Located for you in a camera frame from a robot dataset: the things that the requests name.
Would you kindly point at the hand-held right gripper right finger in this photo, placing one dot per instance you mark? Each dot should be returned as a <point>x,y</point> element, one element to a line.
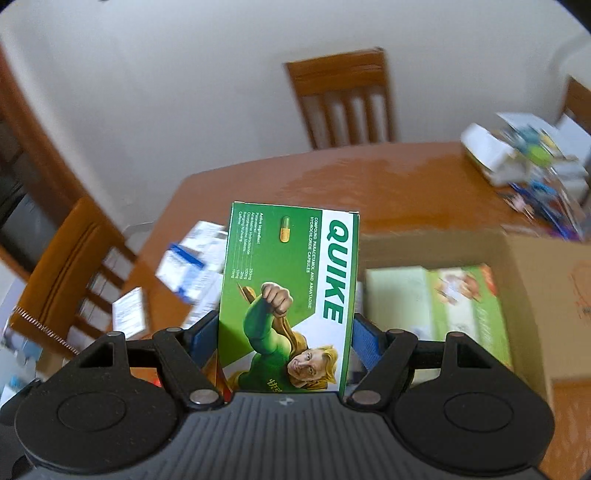
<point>369,344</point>

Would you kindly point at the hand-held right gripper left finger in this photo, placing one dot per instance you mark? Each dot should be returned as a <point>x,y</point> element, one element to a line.
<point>205,341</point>

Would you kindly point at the pale green box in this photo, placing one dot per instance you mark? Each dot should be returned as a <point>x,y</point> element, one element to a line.
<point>397,300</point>

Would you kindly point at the blue white molecule print box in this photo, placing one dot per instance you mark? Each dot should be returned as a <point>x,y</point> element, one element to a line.
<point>180,272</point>

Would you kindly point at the white medicine box small text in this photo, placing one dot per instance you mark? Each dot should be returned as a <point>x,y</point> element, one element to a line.
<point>131,314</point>

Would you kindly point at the green hero print medicine box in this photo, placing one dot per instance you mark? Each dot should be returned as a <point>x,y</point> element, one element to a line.
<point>286,300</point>

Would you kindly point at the white medicine box blue stripe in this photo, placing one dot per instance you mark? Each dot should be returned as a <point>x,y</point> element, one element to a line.
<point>207,249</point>

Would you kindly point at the green bear print box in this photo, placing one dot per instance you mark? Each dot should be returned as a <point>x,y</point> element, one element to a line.
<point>471,304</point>

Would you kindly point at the cardboard box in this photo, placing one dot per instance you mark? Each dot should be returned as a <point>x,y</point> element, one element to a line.
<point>545,300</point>

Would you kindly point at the wooden desktop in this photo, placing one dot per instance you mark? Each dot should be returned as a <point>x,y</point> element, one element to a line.
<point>415,184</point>

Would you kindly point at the wooden chair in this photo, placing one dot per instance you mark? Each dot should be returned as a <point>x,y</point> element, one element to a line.
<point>337,74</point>
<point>69,258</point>
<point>579,99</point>

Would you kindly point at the pile of pens and clips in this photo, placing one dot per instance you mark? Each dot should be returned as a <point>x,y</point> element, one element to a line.
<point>545,203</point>

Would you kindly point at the white gold foil bag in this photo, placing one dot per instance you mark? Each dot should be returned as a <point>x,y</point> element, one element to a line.
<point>485,147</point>

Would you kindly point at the jar with green lid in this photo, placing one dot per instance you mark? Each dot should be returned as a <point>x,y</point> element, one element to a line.
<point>540,152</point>

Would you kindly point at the wooden cabinet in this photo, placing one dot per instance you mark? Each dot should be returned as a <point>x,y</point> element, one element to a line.
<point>27,138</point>

